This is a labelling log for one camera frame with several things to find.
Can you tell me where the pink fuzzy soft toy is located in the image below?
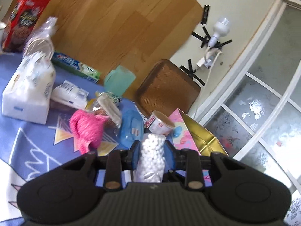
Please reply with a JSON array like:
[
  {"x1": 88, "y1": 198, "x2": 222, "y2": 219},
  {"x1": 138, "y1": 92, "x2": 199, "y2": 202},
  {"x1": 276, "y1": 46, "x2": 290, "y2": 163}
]
[{"x1": 69, "y1": 110, "x2": 110, "y2": 154}]

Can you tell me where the white framed glass door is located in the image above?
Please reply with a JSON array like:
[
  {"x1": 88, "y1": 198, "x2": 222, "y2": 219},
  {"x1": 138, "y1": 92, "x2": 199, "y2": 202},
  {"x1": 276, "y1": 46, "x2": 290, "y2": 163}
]
[{"x1": 194, "y1": 0, "x2": 300, "y2": 225}]

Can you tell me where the blue plastic wipes pack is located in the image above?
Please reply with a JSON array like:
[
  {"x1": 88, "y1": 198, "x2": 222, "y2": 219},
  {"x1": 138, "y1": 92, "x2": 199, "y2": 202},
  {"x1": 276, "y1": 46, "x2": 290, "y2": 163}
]
[{"x1": 119, "y1": 110, "x2": 144, "y2": 148}]

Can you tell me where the clear bag of plates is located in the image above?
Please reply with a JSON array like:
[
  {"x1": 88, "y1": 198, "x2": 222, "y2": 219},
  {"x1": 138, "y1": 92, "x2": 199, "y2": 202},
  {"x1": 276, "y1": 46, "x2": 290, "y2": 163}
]
[{"x1": 22, "y1": 16, "x2": 58, "y2": 60}]

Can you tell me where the green toothpaste box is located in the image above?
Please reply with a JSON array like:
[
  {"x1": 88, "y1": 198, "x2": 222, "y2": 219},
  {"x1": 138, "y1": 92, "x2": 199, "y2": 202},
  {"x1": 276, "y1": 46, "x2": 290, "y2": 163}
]
[{"x1": 51, "y1": 52, "x2": 100, "y2": 83}]

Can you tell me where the pink macaron biscuit tin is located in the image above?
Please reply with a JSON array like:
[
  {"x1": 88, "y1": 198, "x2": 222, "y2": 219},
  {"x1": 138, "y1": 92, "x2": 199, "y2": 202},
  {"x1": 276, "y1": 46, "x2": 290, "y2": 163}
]
[{"x1": 169, "y1": 109, "x2": 228, "y2": 156}]

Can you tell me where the white round snack can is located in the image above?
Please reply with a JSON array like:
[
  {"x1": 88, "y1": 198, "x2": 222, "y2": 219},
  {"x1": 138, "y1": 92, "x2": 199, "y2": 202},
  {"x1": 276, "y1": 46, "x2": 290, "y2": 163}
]
[{"x1": 145, "y1": 111, "x2": 175, "y2": 136}]

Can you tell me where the wood pattern wall panel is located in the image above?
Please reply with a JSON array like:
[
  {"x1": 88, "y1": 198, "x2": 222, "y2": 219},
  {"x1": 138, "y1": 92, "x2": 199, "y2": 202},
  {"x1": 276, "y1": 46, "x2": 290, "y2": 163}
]
[{"x1": 4, "y1": 0, "x2": 204, "y2": 100}]

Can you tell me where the bag of white cotton balls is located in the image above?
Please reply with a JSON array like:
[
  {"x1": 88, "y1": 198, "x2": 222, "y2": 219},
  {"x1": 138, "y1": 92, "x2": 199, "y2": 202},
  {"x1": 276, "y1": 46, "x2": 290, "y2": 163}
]
[{"x1": 134, "y1": 133, "x2": 166, "y2": 183}]

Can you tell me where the red cereal box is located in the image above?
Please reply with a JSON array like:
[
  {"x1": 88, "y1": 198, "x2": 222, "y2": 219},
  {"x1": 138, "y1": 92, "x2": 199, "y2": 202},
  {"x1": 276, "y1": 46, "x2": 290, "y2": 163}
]
[{"x1": 2, "y1": 0, "x2": 50, "y2": 53}]

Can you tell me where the blue patterned tablecloth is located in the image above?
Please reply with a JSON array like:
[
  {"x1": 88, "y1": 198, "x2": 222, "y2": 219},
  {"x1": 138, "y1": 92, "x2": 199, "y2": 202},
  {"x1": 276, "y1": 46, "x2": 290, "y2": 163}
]
[{"x1": 0, "y1": 51, "x2": 215, "y2": 226}]

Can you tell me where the teal plastic cup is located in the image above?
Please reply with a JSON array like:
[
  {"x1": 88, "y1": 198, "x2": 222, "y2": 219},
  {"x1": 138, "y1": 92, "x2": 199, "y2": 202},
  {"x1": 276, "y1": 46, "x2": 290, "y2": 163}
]
[{"x1": 104, "y1": 65, "x2": 136, "y2": 96}]

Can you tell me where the white power strip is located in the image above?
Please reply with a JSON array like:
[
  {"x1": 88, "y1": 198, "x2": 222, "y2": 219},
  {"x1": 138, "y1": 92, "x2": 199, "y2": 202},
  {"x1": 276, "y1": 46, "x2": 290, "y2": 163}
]
[{"x1": 196, "y1": 48, "x2": 222, "y2": 69}]

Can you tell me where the clear bag with pads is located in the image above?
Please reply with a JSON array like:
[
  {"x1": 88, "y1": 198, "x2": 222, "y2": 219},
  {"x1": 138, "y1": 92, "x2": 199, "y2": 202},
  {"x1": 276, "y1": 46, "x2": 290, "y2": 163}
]
[{"x1": 85, "y1": 91, "x2": 122, "y2": 129}]

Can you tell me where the white tissue pack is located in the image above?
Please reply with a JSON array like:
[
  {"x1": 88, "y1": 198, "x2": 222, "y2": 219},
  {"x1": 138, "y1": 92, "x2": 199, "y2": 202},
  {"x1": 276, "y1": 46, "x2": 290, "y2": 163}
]
[{"x1": 2, "y1": 52, "x2": 56, "y2": 124}]

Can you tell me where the white power cable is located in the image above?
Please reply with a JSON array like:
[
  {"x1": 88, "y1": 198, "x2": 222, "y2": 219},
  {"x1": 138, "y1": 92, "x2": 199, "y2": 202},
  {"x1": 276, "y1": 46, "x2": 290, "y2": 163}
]
[{"x1": 192, "y1": 50, "x2": 223, "y2": 121}]

